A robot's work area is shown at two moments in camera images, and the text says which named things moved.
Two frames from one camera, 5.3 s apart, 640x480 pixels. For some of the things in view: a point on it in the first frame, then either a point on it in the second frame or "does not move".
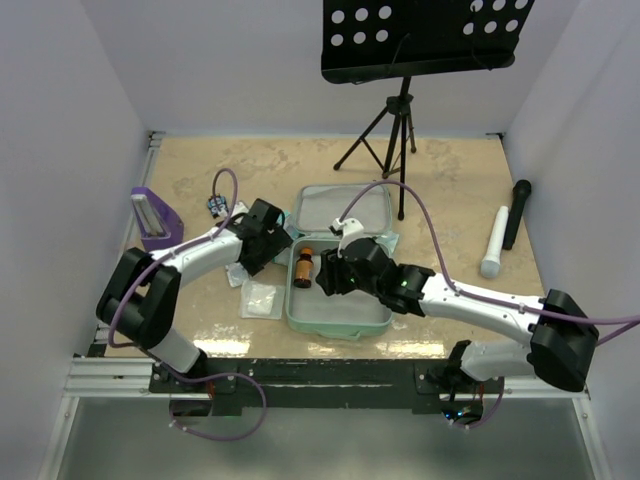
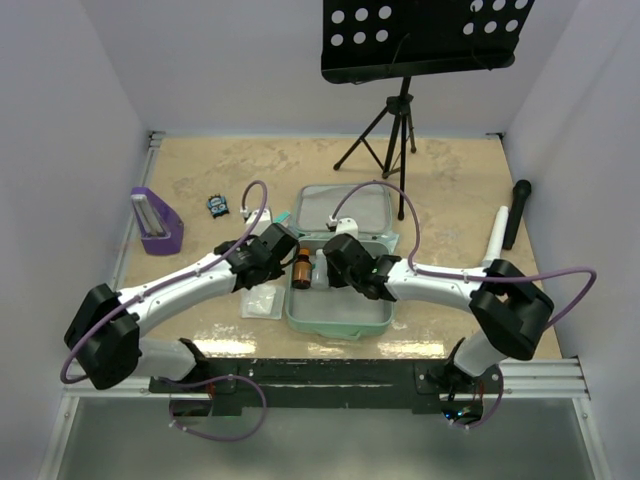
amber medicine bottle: (304, 270) does not move
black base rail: (321, 384) does not move
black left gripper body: (274, 243) → (273, 272)
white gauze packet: (261, 301) does not move
